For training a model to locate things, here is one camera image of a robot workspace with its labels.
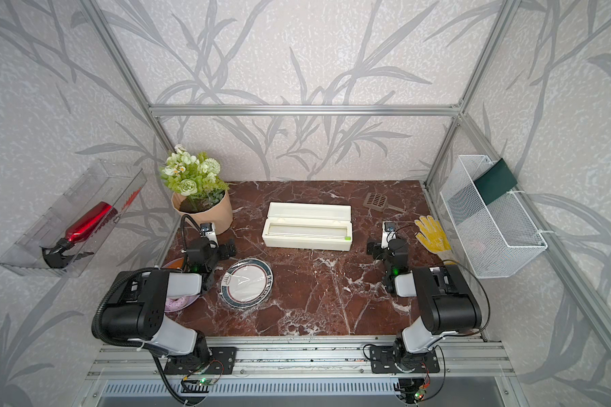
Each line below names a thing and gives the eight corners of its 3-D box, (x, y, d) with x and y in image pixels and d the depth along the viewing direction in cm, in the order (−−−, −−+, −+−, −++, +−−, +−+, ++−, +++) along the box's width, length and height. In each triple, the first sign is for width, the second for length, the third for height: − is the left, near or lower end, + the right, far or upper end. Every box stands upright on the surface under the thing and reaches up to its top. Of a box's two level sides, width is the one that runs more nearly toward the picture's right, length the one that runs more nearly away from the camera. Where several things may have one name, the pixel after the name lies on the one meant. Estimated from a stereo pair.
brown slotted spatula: (363, 205, 115) (363, 202, 113) (367, 194, 119) (367, 190, 117) (403, 217, 111) (404, 213, 109) (405, 205, 115) (407, 201, 113)
